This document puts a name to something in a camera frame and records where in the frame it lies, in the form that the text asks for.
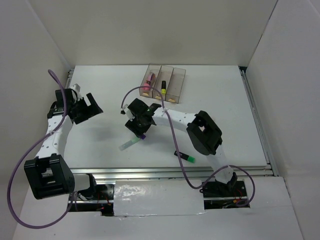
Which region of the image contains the clear organizer bin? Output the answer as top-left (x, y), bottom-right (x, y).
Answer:
top-left (165, 67), bottom-right (186, 104)
top-left (152, 65), bottom-right (174, 100)
top-left (139, 64), bottom-right (162, 98)

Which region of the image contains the pink cap pen bundle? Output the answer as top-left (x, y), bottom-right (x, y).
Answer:
top-left (142, 72), bottom-right (156, 91)

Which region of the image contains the aluminium front rail frame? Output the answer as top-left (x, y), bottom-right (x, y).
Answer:
top-left (71, 165), bottom-right (274, 182)

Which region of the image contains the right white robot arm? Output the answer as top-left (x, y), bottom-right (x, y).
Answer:
top-left (120, 98), bottom-right (238, 196)

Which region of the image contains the clear middle organizer bin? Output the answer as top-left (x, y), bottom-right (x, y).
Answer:
top-left (152, 65), bottom-right (174, 100)

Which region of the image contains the clear left organizer bin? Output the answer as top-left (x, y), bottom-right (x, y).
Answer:
top-left (139, 64), bottom-right (162, 98)

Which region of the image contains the black green highlighter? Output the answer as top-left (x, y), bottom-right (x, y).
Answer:
top-left (174, 151), bottom-right (196, 164)

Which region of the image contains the black yellow highlighter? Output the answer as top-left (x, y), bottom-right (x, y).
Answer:
top-left (161, 80), bottom-right (167, 95)

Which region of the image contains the white foil cover plate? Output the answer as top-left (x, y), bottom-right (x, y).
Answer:
top-left (113, 179), bottom-right (205, 217)

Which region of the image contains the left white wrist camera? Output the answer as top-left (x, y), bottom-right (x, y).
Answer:
top-left (69, 84), bottom-right (82, 100)

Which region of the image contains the clear right organizer bin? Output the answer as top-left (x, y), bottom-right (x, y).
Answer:
top-left (165, 67), bottom-right (186, 104)

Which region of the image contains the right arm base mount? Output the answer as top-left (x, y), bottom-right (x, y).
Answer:
top-left (199, 180), bottom-right (248, 210)

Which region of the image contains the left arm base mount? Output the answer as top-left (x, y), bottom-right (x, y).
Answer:
top-left (69, 184), bottom-right (115, 217)

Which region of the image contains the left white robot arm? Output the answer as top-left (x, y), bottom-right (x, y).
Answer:
top-left (24, 84), bottom-right (103, 200)

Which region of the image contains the clear green highlighter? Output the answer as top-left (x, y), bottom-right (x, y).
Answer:
top-left (118, 136), bottom-right (141, 151)

